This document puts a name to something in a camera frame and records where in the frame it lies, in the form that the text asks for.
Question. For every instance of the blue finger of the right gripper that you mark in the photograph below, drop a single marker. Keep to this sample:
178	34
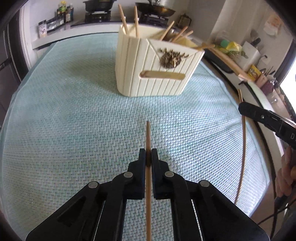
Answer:
268	118

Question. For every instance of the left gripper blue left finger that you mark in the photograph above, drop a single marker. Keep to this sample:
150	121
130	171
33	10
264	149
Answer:
129	185

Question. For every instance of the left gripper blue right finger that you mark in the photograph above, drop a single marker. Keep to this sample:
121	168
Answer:
181	193

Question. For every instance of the wooden chopstick one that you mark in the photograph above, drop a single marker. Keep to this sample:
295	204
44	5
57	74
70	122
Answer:
148	182

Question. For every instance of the wooden chopstick six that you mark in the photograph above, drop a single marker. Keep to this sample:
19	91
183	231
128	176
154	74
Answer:
182	34

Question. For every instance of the wooden chopstick five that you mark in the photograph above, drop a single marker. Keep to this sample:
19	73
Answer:
166	31

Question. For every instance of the wooden chopstick three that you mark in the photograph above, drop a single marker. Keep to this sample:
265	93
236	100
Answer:
123	19

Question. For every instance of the wooden chopstick four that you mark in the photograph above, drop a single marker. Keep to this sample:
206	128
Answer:
136	22

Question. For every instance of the person's right hand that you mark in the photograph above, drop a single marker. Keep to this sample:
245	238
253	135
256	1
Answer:
285	175

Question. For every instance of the yellow snack packet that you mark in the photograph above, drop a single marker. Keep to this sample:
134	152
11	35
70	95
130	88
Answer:
253	73

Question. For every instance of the wooden cutting board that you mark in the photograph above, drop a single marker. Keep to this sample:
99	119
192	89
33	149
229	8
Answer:
243	76

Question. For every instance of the white knife block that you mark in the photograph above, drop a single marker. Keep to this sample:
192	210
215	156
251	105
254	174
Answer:
252	54

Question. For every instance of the yellow green cloth bundle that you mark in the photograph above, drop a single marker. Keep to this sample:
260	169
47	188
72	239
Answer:
231	49

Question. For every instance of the light blue woven mat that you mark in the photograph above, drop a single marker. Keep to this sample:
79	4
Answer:
67	125

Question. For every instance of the cream ribbed utensil holder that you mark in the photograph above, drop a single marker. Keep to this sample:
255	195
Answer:
145	65

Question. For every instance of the dark glass kettle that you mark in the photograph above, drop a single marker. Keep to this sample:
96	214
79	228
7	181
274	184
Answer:
184	21

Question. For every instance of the black wok glass lid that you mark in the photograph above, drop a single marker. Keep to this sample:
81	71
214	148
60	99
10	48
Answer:
154	9

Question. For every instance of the black gas stove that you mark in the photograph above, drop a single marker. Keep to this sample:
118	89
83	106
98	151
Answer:
106	17

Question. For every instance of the white spice jar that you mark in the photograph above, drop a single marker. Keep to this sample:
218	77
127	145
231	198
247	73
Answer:
42	27

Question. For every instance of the black pot red lid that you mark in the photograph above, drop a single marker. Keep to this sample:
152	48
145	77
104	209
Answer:
98	5

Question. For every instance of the sauce bottles group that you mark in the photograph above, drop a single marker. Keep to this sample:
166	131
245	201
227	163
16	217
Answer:
65	12

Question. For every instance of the grey double door refrigerator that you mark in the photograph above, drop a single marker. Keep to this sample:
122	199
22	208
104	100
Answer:
13	65

